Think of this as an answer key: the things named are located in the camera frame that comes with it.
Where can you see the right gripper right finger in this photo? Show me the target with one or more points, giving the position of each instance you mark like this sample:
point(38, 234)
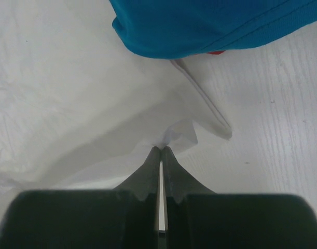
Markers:
point(178, 185)

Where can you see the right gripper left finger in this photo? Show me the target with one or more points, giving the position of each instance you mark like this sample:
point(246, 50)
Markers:
point(142, 187)

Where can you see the white t shirt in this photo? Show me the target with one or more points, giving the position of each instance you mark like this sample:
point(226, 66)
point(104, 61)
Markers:
point(72, 95)

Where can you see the red t shirt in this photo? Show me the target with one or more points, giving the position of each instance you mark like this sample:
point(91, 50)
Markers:
point(216, 52)

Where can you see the blue t shirt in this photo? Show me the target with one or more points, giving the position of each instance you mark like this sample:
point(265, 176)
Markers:
point(177, 29)

